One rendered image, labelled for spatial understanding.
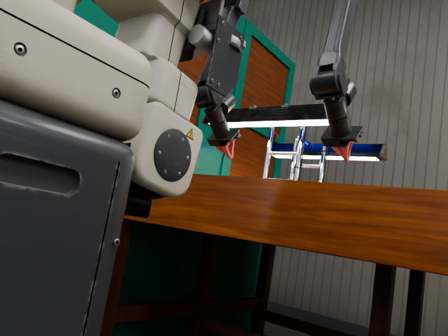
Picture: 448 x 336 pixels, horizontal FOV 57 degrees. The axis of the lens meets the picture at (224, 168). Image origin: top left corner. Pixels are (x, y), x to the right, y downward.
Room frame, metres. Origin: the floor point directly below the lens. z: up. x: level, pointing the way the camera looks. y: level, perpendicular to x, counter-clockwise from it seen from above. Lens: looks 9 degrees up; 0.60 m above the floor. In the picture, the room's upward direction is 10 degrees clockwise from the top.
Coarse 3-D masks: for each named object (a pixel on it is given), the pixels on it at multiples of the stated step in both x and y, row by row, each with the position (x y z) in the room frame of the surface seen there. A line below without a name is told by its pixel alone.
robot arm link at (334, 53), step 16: (336, 0) 1.07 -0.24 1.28; (352, 0) 1.06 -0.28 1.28; (336, 16) 1.04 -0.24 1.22; (352, 16) 1.06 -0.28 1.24; (336, 32) 1.02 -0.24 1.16; (336, 48) 1.00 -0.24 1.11; (320, 64) 1.01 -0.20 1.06; (336, 64) 0.98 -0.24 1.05; (320, 80) 1.00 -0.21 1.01; (336, 80) 0.98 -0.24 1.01
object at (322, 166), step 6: (294, 144) 1.94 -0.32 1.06; (312, 144) 2.05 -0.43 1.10; (294, 150) 1.94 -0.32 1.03; (324, 150) 1.84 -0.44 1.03; (294, 156) 1.93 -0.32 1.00; (324, 156) 1.84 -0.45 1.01; (294, 162) 1.93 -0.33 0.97; (324, 162) 1.84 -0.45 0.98; (294, 168) 1.94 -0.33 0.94; (318, 168) 1.86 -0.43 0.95; (324, 168) 1.85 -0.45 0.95; (324, 174) 1.84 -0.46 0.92; (318, 180) 1.85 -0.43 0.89
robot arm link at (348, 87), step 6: (342, 78) 0.99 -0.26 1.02; (348, 78) 1.07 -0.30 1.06; (342, 84) 0.99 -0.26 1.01; (348, 84) 1.07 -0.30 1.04; (354, 84) 1.08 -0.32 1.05; (312, 90) 1.04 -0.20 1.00; (342, 90) 0.99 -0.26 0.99; (348, 90) 1.06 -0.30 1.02; (354, 90) 1.08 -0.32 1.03; (318, 96) 1.05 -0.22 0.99; (324, 96) 1.03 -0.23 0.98; (330, 96) 1.02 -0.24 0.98; (336, 96) 1.01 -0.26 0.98; (342, 96) 1.00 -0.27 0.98; (348, 96) 1.06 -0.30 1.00; (354, 96) 1.08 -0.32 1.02; (348, 102) 1.07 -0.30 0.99
